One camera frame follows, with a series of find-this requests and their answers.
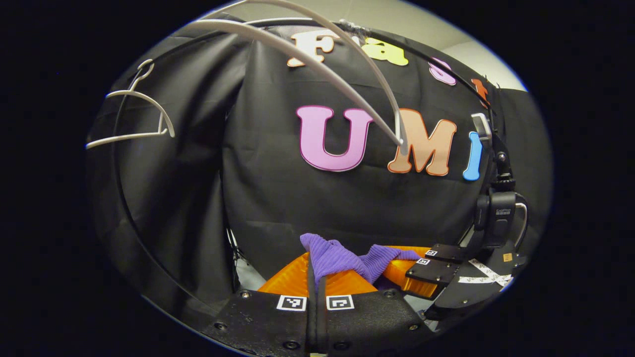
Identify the black clothes rack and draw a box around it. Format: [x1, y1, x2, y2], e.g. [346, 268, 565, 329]
[111, 17, 503, 324]

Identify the purple ribbed garment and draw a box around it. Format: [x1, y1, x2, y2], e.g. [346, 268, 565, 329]
[300, 233, 423, 291]

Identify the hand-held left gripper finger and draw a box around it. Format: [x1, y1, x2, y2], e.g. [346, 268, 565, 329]
[317, 270, 435, 357]
[213, 252, 318, 357]

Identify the white empty hanger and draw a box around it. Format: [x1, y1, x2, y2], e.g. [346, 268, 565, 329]
[85, 59, 176, 151]

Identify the white hanger with taped hook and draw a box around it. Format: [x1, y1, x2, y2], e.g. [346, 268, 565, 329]
[193, 0, 410, 157]

